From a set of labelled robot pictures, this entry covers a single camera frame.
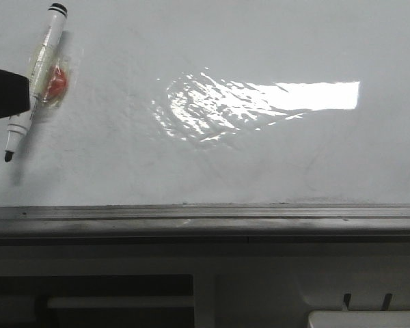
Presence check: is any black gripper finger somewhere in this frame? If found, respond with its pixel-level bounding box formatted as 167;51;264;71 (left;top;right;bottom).
0;70;30;119

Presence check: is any white black whiteboard marker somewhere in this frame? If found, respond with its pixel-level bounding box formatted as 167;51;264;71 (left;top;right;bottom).
4;3;68;163

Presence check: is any white whiteboard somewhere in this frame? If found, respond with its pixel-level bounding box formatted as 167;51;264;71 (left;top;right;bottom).
0;1;410;206

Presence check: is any white horizontal bar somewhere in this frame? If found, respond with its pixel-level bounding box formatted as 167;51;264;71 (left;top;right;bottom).
47;296;195;309

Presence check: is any white cabinet panel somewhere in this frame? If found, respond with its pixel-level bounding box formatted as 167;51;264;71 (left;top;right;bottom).
0;243;410;327

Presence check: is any white plastic marker tray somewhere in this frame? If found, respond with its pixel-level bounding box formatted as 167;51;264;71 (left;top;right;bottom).
307;311;410;327

